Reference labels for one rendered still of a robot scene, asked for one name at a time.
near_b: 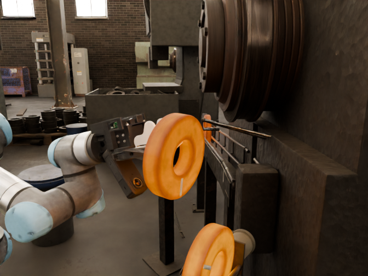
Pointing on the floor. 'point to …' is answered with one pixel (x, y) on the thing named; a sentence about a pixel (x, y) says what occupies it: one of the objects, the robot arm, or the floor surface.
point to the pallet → (44, 125)
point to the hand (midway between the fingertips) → (176, 145)
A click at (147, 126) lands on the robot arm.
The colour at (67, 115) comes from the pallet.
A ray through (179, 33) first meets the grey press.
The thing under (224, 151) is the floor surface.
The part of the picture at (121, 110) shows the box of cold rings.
